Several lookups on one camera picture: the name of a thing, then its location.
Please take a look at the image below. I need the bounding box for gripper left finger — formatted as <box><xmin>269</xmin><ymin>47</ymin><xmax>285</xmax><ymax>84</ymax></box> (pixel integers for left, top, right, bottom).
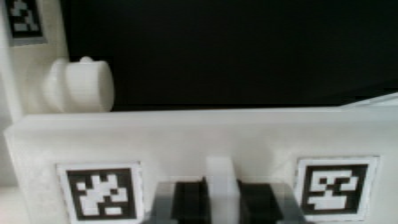
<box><xmin>143</xmin><ymin>179</ymin><xmax>211</xmax><ymax>224</ymax></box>

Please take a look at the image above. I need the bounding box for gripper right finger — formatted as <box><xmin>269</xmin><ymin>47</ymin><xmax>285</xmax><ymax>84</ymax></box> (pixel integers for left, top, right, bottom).
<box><xmin>237</xmin><ymin>181</ymin><xmax>307</xmax><ymax>224</ymax></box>

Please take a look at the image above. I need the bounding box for white cabinet door panel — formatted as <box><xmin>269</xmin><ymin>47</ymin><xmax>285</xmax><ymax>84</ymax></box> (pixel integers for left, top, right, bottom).
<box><xmin>5</xmin><ymin>107</ymin><xmax>398</xmax><ymax>224</ymax></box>
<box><xmin>0</xmin><ymin>0</ymin><xmax>113</xmax><ymax>188</ymax></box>

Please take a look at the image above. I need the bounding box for white cabinet body box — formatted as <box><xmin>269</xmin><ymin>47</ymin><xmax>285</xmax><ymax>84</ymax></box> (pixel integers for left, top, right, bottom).
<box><xmin>342</xmin><ymin>92</ymin><xmax>398</xmax><ymax>108</ymax></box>

